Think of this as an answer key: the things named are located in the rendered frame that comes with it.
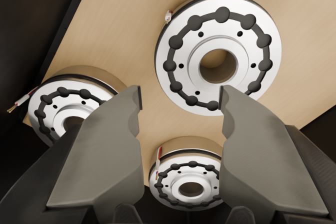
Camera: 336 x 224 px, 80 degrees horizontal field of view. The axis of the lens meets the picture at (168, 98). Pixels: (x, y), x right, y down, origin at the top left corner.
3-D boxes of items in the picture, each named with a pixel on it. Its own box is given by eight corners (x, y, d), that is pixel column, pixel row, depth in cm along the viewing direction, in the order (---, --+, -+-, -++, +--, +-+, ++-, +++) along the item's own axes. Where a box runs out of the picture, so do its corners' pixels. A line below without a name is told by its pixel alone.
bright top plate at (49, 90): (49, 55, 17) (45, 57, 17) (149, 113, 20) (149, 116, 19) (20, 130, 22) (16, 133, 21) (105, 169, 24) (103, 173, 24)
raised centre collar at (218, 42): (221, 20, 15) (223, 21, 14) (260, 64, 16) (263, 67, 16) (174, 65, 17) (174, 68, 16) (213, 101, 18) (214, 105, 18)
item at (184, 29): (225, -40, 13) (227, -41, 13) (303, 62, 17) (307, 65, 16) (131, 63, 17) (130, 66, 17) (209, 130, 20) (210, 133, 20)
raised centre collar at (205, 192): (192, 165, 22) (192, 170, 22) (220, 186, 24) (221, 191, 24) (162, 184, 24) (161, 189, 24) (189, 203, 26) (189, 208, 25)
